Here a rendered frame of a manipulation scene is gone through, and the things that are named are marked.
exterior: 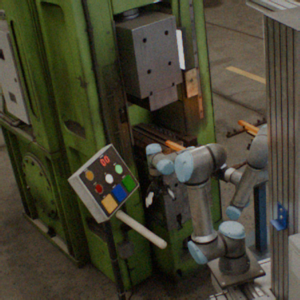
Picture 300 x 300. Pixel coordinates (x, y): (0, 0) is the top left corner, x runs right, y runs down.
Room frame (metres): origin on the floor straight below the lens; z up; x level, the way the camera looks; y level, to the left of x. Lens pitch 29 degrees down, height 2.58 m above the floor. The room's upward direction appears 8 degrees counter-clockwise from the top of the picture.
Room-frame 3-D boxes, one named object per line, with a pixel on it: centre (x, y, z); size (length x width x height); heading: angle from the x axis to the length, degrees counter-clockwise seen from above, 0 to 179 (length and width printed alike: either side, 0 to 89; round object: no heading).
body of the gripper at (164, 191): (2.42, -0.01, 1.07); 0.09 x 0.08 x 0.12; 13
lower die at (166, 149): (3.11, 0.00, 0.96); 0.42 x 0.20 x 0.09; 33
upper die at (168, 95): (3.11, 0.00, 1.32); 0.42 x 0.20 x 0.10; 33
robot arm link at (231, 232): (2.01, -0.30, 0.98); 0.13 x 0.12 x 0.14; 110
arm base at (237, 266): (2.01, -0.31, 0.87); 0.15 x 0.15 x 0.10
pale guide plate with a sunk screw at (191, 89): (3.22, -0.30, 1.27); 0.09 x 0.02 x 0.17; 123
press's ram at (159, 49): (3.13, -0.03, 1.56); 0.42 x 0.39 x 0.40; 33
